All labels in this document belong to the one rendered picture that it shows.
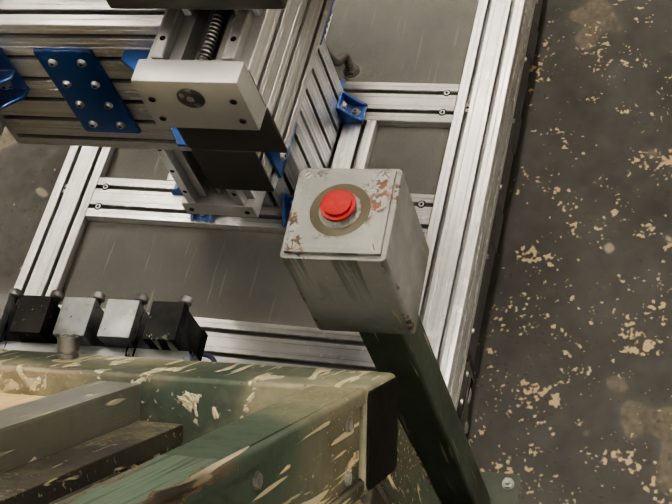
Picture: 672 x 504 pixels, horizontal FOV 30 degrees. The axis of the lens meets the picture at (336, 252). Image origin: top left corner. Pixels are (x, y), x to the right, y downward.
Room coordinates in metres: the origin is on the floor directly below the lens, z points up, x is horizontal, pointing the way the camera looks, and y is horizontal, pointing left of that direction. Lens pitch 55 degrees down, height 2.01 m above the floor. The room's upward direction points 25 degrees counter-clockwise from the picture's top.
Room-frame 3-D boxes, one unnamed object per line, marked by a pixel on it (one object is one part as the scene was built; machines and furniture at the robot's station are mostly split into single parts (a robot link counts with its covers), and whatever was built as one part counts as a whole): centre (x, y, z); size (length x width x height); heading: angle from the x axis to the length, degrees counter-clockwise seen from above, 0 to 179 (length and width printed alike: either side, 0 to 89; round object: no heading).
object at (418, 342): (0.82, -0.02, 0.38); 0.06 x 0.06 x 0.75; 59
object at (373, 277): (0.82, -0.02, 0.84); 0.12 x 0.12 x 0.18; 59
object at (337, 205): (0.82, -0.02, 0.93); 0.04 x 0.04 x 0.02
